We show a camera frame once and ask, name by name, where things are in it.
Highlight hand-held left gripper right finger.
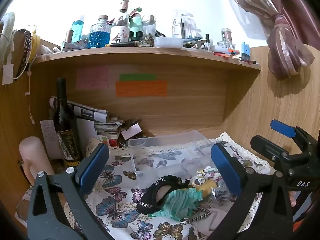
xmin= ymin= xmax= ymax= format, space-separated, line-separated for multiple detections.
xmin=205 ymin=142 xmax=294 ymax=240

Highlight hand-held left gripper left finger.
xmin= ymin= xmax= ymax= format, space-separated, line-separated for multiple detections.
xmin=27 ymin=142 xmax=118 ymax=240

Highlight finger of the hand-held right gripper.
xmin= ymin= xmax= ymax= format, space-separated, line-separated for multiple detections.
xmin=250 ymin=135 xmax=291 ymax=167
xmin=271 ymin=119 xmax=313 ymax=151

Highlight yellow soft hair accessory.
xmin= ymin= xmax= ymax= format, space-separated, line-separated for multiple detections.
xmin=193 ymin=179 xmax=217 ymax=198

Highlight teal pleated scrunchie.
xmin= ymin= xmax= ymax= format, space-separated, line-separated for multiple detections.
xmin=150 ymin=188 xmax=203 ymax=222

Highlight clear plastic storage box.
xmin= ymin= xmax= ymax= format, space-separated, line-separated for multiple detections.
xmin=128 ymin=129 xmax=220 ymax=176

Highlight black hair band with chain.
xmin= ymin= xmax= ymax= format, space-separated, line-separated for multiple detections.
xmin=135 ymin=175 xmax=191 ymax=215

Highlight person's right hand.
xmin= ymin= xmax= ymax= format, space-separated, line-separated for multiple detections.
xmin=287 ymin=191 xmax=298 ymax=207

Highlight floral fabric scrunchie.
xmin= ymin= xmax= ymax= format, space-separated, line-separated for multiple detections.
xmin=196 ymin=166 xmax=222 ymax=180

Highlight dark sheer scrunchie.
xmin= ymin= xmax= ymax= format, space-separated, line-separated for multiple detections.
xmin=212 ymin=180 xmax=238 ymax=204

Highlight stack of books and papers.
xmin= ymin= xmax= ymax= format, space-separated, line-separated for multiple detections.
xmin=76 ymin=116 xmax=124 ymax=147

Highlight dark wine bottle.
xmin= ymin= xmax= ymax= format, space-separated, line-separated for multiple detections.
xmin=53 ymin=77 xmax=82 ymax=167

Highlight butterfly printed cloth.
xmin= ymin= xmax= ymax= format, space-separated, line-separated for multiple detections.
xmin=15 ymin=131 xmax=277 ymax=240

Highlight white handwritten note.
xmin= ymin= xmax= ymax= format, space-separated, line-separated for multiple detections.
xmin=40 ymin=119 xmax=63 ymax=159

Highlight rolled newspaper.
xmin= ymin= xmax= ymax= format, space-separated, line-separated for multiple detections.
xmin=49 ymin=96 xmax=109 ymax=122

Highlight pale pink cylinder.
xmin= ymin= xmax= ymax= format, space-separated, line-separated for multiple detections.
xmin=19 ymin=136 xmax=55 ymax=188

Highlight pink sticky note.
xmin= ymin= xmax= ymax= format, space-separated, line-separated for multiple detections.
xmin=76 ymin=65 xmax=110 ymax=90

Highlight wooden shelf unit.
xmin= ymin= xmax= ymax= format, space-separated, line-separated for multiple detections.
xmin=0 ymin=37 xmax=320 ymax=230

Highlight orange sticky note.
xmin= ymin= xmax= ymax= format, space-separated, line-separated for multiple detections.
xmin=115 ymin=80 xmax=168 ymax=97

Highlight green sticky note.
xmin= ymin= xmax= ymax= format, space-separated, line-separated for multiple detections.
xmin=119 ymin=73 xmax=157 ymax=82

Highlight mauve striped curtain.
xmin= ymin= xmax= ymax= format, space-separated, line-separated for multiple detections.
xmin=218 ymin=0 xmax=320 ymax=81

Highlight glass bottle with metallic cap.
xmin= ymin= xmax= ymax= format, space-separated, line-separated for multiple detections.
xmin=216 ymin=28 xmax=234 ymax=53

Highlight black pen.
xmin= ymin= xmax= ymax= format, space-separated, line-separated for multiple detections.
xmin=105 ymin=42 xmax=140 ymax=48

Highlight white paper tag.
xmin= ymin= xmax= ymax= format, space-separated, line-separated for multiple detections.
xmin=2 ymin=64 xmax=14 ymax=85

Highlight round glass bottle blue beads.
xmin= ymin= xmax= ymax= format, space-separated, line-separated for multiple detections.
xmin=89 ymin=15 xmax=111 ymax=48

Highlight black lace ribbon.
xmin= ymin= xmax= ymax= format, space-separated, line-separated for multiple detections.
xmin=13 ymin=29 xmax=32 ymax=80

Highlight tall blue liquid bottle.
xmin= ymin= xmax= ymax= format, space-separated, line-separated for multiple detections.
xmin=71 ymin=19 xmax=84 ymax=43

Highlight tall bottle with illustrated label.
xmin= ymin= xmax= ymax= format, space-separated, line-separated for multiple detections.
xmin=109 ymin=0 xmax=130 ymax=44

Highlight clear lidded plastic container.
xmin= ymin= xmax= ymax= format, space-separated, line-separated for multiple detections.
xmin=154 ymin=37 xmax=183 ymax=48

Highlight clear acrylic organizer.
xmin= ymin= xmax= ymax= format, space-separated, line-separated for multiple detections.
xmin=171 ymin=10 xmax=203 ymax=40

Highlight glass jar with metal lid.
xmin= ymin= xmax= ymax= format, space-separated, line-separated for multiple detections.
xmin=142 ymin=14 xmax=157 ymax=38

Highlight black beaded chain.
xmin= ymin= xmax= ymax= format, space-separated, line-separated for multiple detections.
xmin=179 ymin=206 xmax=212 ymax=225

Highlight white cable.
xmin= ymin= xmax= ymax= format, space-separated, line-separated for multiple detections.
xmin=2 ymin=24 xmax=38 ymax=124

